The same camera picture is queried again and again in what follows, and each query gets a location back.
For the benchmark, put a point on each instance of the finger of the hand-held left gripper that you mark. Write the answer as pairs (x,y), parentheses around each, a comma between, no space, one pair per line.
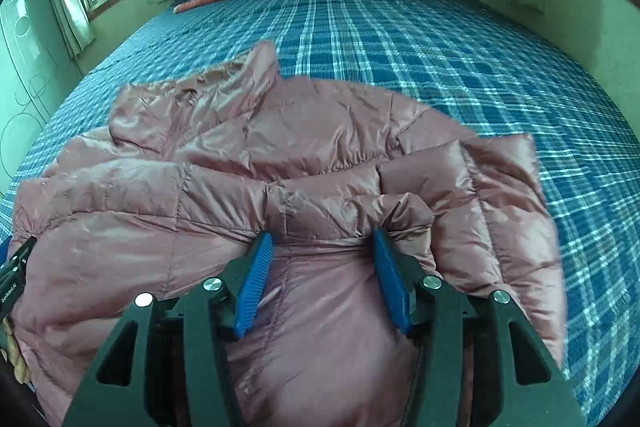
(17,264)

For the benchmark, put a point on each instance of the person's left hand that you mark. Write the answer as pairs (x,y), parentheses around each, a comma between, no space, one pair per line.
(20,367)

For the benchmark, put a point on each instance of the pink puffer jacket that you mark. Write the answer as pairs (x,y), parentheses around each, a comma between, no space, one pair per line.
(300,147)

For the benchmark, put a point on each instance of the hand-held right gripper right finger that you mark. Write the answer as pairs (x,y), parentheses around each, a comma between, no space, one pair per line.
(392,277)

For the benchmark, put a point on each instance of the wardrobe with circle pattern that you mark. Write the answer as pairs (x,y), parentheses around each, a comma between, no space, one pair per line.
(25,82)

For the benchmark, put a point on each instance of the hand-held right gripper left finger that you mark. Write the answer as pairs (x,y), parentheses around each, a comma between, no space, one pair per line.
(255,277)

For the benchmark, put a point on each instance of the blue plaid bed sheet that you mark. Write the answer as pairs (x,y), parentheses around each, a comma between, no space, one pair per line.
(450,57)

